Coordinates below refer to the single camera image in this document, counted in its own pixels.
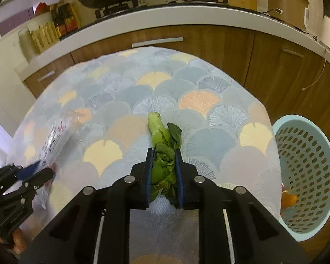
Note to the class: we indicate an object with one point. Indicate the red and white paper cup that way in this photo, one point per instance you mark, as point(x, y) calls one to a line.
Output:
point(289, 200)

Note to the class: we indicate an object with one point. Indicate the clear plastic bag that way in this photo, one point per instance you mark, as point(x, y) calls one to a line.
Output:
point(57, 143)

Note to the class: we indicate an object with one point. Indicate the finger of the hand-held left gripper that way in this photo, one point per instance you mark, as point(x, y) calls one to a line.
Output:
point(40, 178)
point(29, 170)

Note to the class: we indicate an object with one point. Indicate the brown rice cooker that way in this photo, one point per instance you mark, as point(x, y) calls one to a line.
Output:
point(283, 5)

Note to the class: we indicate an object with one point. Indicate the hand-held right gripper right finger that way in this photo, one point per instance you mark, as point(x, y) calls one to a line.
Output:
point(179, 176)

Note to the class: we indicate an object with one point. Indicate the red label sauce bottle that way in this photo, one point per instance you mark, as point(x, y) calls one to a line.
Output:
point(71, 20)

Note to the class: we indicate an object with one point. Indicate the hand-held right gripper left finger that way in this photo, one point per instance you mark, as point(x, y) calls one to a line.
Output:
point(149, 176)

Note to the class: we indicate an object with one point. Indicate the green leafy vegetable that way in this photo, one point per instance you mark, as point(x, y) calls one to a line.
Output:
point(161, 154)

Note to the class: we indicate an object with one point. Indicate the dark sauce bottle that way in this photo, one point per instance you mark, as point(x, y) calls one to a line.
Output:
point(57, 22)

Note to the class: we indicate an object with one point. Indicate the light blue perforated basket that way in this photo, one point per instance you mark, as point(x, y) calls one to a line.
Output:
point(313, 154)

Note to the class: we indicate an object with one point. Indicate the person's left hand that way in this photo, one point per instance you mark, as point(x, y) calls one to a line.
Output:
point(18, 242)

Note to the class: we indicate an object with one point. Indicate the patterned cloth-covered table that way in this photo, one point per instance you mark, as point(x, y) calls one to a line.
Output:
point(181, 93)

